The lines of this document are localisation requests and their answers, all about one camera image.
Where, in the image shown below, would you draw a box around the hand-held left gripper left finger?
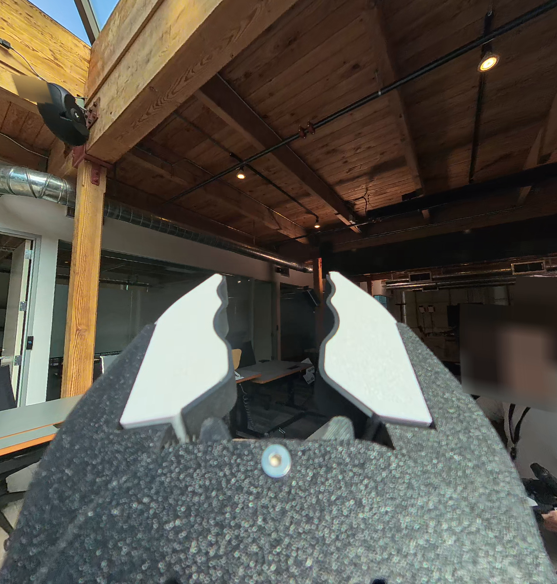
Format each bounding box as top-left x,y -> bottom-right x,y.
119,273 -> 238,446

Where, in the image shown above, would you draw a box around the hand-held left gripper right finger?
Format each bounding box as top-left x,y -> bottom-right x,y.
319,271 -> 434,429

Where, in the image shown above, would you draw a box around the wooden desk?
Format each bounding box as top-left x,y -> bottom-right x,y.
235,360 -> 313,386

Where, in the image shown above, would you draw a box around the grey desk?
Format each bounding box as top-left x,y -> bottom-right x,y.
0,394 -> 85,462

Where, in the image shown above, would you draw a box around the glass door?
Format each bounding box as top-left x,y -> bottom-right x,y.
0,229 -> 39,408

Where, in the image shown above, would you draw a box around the black device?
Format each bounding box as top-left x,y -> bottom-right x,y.
522,463 -> 557,517

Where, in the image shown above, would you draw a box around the black ceiling pipe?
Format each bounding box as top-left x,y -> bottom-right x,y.
168,0 -> 557,203

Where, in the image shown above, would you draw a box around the skylight window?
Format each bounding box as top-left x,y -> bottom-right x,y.
28,0 -> 120,45

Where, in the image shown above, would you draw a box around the wooden post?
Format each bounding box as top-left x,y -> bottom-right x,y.
60,160 -> 107,398

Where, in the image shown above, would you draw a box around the black lanyard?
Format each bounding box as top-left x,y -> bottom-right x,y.
507,403 -> 533,460

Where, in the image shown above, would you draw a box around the silver ventilation duct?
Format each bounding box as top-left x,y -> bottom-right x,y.
0,163 -> 314,274

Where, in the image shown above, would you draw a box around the black wall speaker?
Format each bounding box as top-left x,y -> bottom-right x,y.
36,82 -> 92,148

